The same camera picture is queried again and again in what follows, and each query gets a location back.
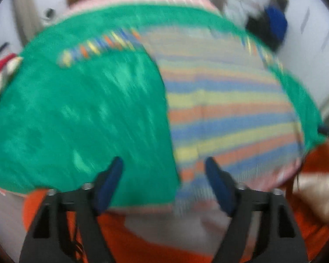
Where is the beige curtain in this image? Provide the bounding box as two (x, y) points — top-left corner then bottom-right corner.
(12, 0), (41, 44)

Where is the white low cabinet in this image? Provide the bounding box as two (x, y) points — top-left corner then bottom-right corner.
(208, 0), (266, 21)

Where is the black garment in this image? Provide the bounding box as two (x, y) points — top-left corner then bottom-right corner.
(245, 0), (289, 53)

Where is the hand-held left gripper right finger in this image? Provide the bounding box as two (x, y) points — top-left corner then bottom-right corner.
(205, 157), (309, 263)

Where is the white wardrobe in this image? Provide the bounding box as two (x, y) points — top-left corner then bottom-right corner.
(285, 0), (329, 107)

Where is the pale beige cloth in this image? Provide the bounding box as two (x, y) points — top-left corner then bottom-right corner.
(292, 174), (329, 225)

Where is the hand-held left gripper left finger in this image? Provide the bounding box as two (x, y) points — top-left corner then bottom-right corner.
(19, 157), (124, 263)

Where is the green fleece blanket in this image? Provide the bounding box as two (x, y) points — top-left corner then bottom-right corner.
(0, 3), (327, 207)

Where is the red and white garment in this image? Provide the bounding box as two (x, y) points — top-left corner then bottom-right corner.
(0, 53), (24, 107)

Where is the orange cloth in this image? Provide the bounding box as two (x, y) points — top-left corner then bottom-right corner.
(22, 142), (329, 263)

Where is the blue garment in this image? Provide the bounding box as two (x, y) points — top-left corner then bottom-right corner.
(264, 6), (289, 44)

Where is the striped knit sweater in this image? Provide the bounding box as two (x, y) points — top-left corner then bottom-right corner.
(57, 26), (305, 217)

